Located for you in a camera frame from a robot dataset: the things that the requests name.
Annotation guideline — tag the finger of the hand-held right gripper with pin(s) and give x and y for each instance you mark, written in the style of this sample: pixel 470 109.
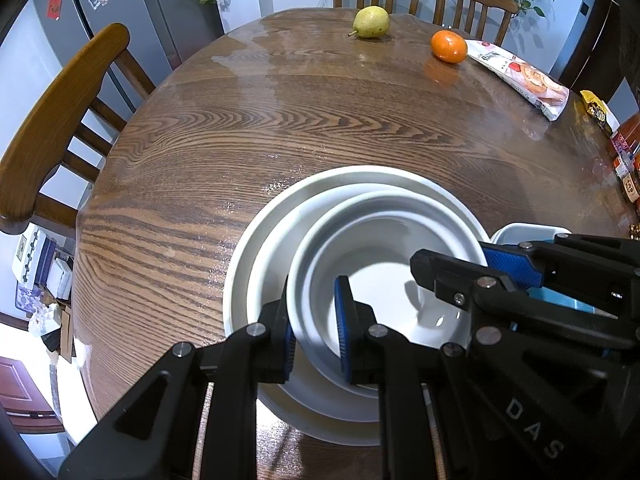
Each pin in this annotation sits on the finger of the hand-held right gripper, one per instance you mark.
pixel 510 265
pixel 530 360

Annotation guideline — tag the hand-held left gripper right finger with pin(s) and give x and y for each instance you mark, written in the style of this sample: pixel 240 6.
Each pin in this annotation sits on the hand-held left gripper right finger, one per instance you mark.
pixel 342 330

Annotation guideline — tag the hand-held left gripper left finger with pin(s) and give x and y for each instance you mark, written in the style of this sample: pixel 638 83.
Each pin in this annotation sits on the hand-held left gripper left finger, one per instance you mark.
pixel 288 355

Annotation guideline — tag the small white dish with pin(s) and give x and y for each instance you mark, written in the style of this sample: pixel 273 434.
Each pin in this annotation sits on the small white dish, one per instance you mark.
pixel 525 230

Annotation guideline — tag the medium white bowl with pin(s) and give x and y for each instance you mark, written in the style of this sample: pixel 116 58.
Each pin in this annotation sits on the medium white bowl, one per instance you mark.
pixel 380 255

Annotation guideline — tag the large white bowl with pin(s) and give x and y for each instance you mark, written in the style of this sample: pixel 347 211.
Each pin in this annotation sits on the large white bowl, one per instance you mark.
pixel 270 270

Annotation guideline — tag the brown patterned mat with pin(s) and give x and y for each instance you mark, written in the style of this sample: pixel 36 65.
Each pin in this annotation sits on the brown patterned mat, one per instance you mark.
pixel 635 231

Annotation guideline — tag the pile of red snack packets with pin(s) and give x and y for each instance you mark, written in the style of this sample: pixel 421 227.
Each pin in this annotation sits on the pile of red snack packets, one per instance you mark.
pixel 627 160

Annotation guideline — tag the yellow snack packet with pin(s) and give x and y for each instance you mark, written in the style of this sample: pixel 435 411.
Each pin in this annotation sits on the yellow snack packet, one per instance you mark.
pixel 600 112

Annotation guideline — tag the clear pastry snack packet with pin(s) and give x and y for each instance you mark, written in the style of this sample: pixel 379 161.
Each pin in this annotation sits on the clear pastry snack packet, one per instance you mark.
pixel 520 77

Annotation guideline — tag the cardboard box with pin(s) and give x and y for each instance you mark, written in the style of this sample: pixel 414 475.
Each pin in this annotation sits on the cardboard box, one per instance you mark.
pixel 62 335

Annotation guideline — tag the orange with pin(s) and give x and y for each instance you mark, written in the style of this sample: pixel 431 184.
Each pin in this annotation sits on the orange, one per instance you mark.
pixel 449 46

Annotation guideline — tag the dark wooden door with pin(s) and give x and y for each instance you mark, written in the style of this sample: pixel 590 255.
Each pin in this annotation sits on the dark wooden door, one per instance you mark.
pixel 595 45

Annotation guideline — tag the white plastic bag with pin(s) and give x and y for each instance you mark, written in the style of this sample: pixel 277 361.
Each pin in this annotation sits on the white plastic bag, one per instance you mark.
pixel 42 320

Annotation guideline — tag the reddish brown door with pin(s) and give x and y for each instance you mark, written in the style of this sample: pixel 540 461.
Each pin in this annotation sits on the reddish brown door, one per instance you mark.
pixel 25 390

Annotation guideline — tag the white printed box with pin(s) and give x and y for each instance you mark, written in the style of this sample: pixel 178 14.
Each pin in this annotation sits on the white printed box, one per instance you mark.
pixel 32 250

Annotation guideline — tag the green pear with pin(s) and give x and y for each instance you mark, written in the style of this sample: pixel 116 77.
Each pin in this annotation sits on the green pear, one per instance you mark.
pixel 371 22

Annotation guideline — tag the grey refrigerator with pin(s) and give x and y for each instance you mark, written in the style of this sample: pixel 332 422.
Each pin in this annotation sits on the grey refrigerator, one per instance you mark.
pixel 145 5

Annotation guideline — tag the red paper wall sticker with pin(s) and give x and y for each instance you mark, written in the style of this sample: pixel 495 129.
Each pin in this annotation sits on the red paper wall sticker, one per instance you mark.
pixel 54 6

